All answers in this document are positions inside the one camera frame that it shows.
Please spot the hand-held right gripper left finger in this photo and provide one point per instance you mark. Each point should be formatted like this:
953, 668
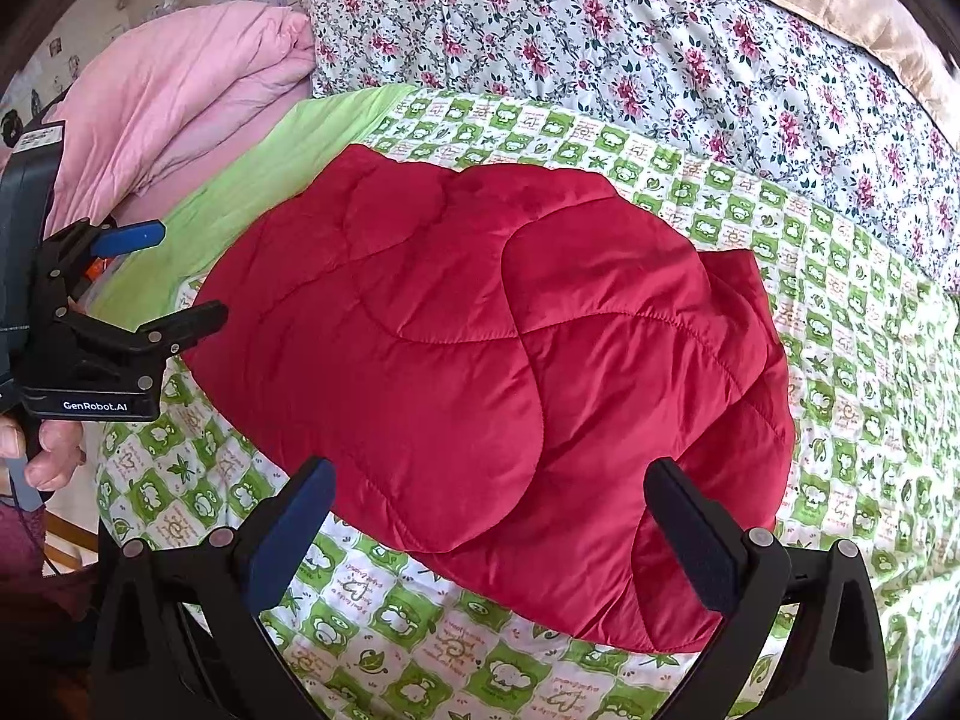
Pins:
294, 529

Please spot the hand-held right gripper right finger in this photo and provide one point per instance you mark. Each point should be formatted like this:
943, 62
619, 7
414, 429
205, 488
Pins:
697, 532

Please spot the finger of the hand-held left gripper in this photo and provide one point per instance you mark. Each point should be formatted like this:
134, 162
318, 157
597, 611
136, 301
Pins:
131, 238
180, 324

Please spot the red quilted jacket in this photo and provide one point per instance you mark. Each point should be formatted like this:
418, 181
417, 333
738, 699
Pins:
487, 375

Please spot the person's left hand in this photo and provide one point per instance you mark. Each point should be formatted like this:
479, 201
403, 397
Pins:
56, 450

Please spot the pink quilt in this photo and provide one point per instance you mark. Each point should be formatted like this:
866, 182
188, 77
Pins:
180, 82

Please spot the green printed bed sheet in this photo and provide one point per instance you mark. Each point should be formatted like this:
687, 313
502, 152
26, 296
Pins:
840, 360

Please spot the person's dark red clothing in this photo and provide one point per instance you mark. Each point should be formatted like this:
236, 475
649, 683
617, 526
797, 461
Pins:
37, 615

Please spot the floral quilt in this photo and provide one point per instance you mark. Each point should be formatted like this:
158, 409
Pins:
600, 30

